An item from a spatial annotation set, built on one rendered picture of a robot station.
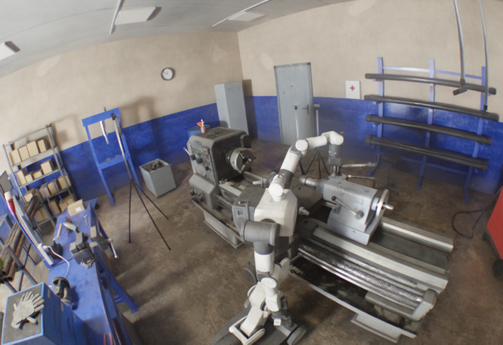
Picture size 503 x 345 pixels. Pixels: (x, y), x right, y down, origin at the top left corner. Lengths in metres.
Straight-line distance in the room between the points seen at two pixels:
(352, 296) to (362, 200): 0.78
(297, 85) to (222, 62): 2.32
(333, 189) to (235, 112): 4.60
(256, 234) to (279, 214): 0.16
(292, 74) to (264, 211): 4.56
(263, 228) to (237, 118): 5.12
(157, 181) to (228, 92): 2.94
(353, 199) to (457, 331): 1.82
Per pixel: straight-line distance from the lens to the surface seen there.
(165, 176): 4.20
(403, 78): 3.90
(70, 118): 5.19
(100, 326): 1.51
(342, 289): 1.82
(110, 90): 5.17
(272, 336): 1.87
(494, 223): 3.39
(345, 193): 1.48
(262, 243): 0.89
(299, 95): 5.21
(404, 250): 1.77
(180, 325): 2.27
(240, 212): 1.04
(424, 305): 1.52
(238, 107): 5.84
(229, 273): 2.47
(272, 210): 0.97
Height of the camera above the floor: 1.93
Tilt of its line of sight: 21 degrees down
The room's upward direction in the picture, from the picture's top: 8 degrees counter-clockwise
